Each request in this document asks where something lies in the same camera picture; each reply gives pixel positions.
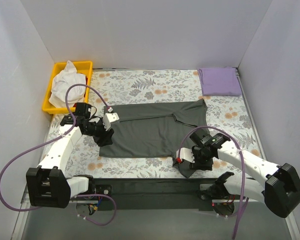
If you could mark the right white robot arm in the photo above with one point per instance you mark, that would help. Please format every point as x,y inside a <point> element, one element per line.
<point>278,187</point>

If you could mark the floral tablecloth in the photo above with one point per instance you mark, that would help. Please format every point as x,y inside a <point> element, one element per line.
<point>131,87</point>

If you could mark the dark grey t shirt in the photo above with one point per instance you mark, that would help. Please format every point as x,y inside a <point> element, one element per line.
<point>154,130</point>

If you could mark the folded purple t shirt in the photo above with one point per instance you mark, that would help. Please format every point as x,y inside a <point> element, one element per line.
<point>219,81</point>

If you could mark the aluminium rail frame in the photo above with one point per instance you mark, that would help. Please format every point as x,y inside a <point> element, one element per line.
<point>111,223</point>

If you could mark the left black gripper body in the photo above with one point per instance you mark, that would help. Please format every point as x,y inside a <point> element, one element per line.
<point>105,136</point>

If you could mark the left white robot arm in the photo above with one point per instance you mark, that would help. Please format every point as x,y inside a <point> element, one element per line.
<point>46,183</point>

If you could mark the yellow plastic bin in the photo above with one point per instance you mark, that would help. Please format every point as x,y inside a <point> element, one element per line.
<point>83,67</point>

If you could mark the red t shirt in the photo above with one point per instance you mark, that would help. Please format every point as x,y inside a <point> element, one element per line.
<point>80,90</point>

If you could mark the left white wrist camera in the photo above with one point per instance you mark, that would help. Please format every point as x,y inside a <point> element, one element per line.
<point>109,118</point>

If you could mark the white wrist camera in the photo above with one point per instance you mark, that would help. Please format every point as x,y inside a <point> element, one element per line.
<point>185,154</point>
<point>109,118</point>

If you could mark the white t shirt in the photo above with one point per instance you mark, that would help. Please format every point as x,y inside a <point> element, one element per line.
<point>61,83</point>

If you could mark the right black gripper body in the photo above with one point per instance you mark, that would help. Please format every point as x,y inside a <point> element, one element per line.
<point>198,162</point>

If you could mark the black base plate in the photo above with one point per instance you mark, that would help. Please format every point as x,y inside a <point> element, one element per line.
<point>153,193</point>

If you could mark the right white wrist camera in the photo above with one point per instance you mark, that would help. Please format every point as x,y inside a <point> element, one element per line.
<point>185,154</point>

